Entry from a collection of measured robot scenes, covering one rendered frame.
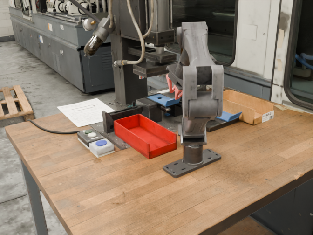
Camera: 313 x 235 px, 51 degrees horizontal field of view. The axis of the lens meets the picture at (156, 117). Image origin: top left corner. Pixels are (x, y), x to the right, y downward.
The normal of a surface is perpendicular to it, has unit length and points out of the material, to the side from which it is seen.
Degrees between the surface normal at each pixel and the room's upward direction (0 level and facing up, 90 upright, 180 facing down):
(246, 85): 90
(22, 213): 0
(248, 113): 90
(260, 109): 90
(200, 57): 20
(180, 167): 0
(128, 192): 0
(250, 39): 90
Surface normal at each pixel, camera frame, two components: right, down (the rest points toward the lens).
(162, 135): -0.82, 0.25
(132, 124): 0.57, 0.30
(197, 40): -0.04, -0.73
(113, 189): -0.04, -0.92
